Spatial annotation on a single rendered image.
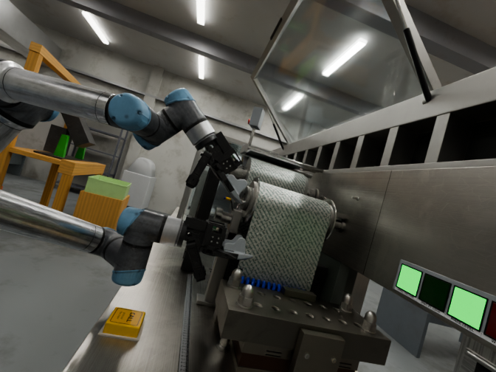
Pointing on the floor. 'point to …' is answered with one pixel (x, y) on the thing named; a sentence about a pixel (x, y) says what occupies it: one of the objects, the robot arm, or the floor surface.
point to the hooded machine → (140, 182)
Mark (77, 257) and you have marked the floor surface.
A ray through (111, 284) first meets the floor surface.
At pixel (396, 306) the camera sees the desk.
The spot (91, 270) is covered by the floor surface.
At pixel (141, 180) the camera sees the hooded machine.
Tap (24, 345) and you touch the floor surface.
